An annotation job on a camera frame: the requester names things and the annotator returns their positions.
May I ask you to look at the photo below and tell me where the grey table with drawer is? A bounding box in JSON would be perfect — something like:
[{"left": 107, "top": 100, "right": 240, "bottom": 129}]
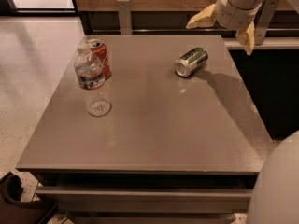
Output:
[{"left": 17, "top": 35, "right": 273, "bottom": 224}]

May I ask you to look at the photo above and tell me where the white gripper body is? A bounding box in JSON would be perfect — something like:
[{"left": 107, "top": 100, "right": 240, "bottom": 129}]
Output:
[{"left": 215, "top": 0, "right": 262, "bottom": 30}]

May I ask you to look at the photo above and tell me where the orange soda can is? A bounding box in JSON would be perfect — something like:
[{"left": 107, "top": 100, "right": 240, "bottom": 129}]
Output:
[{"left": 87, "top": 39, "right": 111, "bottom": 79}]

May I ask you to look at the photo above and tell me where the clear plastic water bottle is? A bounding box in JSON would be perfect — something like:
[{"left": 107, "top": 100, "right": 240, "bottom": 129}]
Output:
[{"left": 74, "top": 43, "right": 111, "bottom": 117}]

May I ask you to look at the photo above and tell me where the left metal bracket post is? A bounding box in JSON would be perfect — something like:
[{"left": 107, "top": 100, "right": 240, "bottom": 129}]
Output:
[{"left": 117, "top": 0, "right": 133, "bottom": 35}]

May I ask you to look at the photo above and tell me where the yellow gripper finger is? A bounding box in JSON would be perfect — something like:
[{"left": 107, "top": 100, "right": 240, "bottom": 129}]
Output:
[
  {"left": 186, "top": 4, "right": 216, "bottom": 29},
  {"left": 235, "top": 22, "right": 255, "bottom": 55}
]

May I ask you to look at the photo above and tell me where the dark brown chair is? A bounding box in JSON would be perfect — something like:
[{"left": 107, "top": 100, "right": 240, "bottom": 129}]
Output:
[{"left": 0, "top": 172, "right": 58, "bottom": 224}]

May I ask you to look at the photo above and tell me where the metal bracket post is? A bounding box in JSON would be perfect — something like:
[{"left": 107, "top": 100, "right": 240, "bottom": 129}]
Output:
[
  {"left": 255, "top": 0, "right": 280, "bottom": 46},
  {"left": 117, "top": 0, "right": 133, "bottom": 35}
]

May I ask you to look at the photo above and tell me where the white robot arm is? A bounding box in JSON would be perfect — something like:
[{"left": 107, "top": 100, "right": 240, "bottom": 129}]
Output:
[{"left": 186, "top": 0, "right": 299, "bottom": 224}]

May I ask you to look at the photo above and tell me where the right metal bracket post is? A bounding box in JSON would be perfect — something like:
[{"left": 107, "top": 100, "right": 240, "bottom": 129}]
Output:
[{"left": 255, "top": 0, "right": 280, "bottom": 46}]

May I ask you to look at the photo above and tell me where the green soda can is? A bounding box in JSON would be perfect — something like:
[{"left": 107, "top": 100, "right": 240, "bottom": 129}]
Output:
[{"left": 175, "top": 47, "right": 208, "bottom": 77}]

